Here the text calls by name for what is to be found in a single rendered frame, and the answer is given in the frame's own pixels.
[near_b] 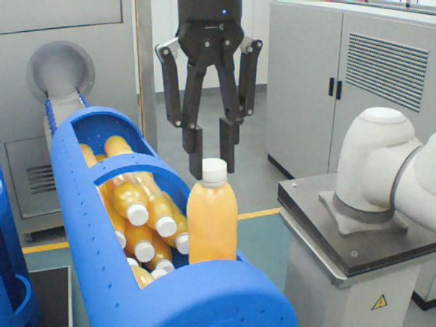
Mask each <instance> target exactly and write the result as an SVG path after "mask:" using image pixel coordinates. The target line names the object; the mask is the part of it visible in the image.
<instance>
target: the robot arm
mask: <svg viewBox="0 0 436 327"><path fill-rule="evenodd" d="M241 20H242V0H178V29H177V32H176V34H175V35H174V39H173V40H171V41H168V42H167V43H166V44H157V45H156V46H155V48H154V51H155V52H156V56H157V57H158V59H159V61H160V64H161V68H162V80H163V91H164V98H165V104H166V111H167V121H169V122H170V123H171V124H172V125H173V126H174V127H176V128H181V129H182V147H183V150H184V151H185V152H186V153H187V154H189V172H190V173H191V174H192V176H193V177H194V178H195V179H196V180H197V181H200V180H202V179H203V137H202V128H201V127H200V126H198V125H197V124H196V123H197V118H198V112H199V104H200V98H201V94H202V84H203V79H204V76H205V75H206V72H207V67H210V66H212V65H214V66H215V68H216V70H217V75H218V78H219V83H220V91H221V95H222V99H223V107H224V111H225V115H226V117H223V118H219V120H220V159H221V160H224V161H225V162H226V163H227V172H228V173H229V174H231V173H234V146H235V145H238V144H239V142H240V125H242V123H243V122H244V119H243V118H244V117H246V116H248V117H249V116H252V115H253V113H254V108H255V100H254V99H255V83H256V74H257V66H258V57H259V54H260V51H261V49H262V46H263V42H262V40H257V39H255V38H251V37H248V36H246V35H244V30H243V27H242V25H241ZM239 45H240V49H241V57H240V66H239V76H238V82H239V87H238V94H237V85H236V80H235V75H234V71H235V64H234V54H235V52H236V50H237V49H238V47H239ZM178 48H180V49H181V50H182V51H183V53H185V55H186V56H187V57H188V62H187V67H186V69H187V77H186V82H185V92H184V98H183V104H182V110H181V96H180V88H179V81H178V69H177V65H176V61H175V60H176V59H177V57H178ZM414 132H415V131H414V128H413V125H412V124H411V123H410V120H409V119H408V118H407V117H406V116H405V115H402V113H400V112H398V111H396V110H393V109H389V108H383V107H371V108H368V109H367V110H365V111H363V112H362V113H361V114H360V115H359V116H358V118H356V119H354V120H353V123H352V125H351V126H350V127H349V130H348V132H347V134H346V136H345V138H344V140H343V147H342V149H341V152H340V156H339V162H338V171H337V179H336V190H335V191H334V192H320V193H319V195H318V199H319V200H320V201H321V202H322V203H323V204H324V205H325V207H326V209H327V211H328V213H329V214H330V216H331V217H332V220H333V222H334V223H335V224H336V226H337V233H338V235H339V236H340V237H344V238H349V237H353V236H357V235H367V234H379V233H388V232H396V233H401V232H402V233H405V232H407V230H408V227H409V225H408V224H407V222H406V221H404V219H401V217H400V216H399V214H398V213H397V212H396V210H397V211H399V213H402V214H403V215H404V216H405V217H408V218H409V219H411V220H412V221H413V222H415V223H417V224H419V225H420V226H422V227H424V228H426V229H427V230H430V231H431V232H433V233H436V132H435V134H433V135H432V136H431V137H430V139H429V140H428V142H427V145H426V146H424V144H422V143H421V141H420V140H419V139H417V138H416V137H414Z"/></svg>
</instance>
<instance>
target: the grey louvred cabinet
mask: <svg viewBox="0 0 436 327"><path fill-rule="evenodd" d="M269 20H270V21H269V48H268V51H269V62H268V77H267V91H266V97H267V106H266V121H265V151H266V152H267V153H268V160H269V161H270V162H271V163H272V165H273V166H274V167H276V168H277V169H278V170H279V171H281V172H282V173H283V174H284V175H285V177H286V178H287V179H288V180H294V179H298V178H307V177H312V176H316V175H322V174H330V173H335V172H337V171H338V162H339V156H340V152H341V149H342V147H343V140H344V138H345V136H346V134H347V132H348V130H349V127H350V126H351V125H352V123H353V120H354V119H356V118H358V116H359V115H360V114H361V113H362V112H363V111H365V110H367V109H368V108H371V107H383V108H389V109H393V110H396V111H398V112H400V113H402V115H405V116H406V117H407V118H408V119H409V120H410V123H411V124H412V125H413V128H414V131H415V132H414V137H416V138H417V139H419V140H420V141H421V143H422V144H424V146H426V145H427V142H428V140H429V139H430V137H431V136H432V135H433V134H435V132H436V16H428V15H422V14H418V13H410V12H400V11H396V10H389V9H380V8H370V7H368V6H359V5H351V4H340V3H334V2H316V1H295V0H289V1H272V3H270V8H269ZM411 299H412V300H413V301H414V302H415V304H417V306H419V307H420V308H421V309H422V310H423V311H426V310H429V309H431V308H433V307H436V256H435V258H434V259H433V260H430V261H427V262H423V263H421V265H420V271H419V274H418V277H417V281H416V284H415V287H414V289H413V294H412V296H411Z"/></svg>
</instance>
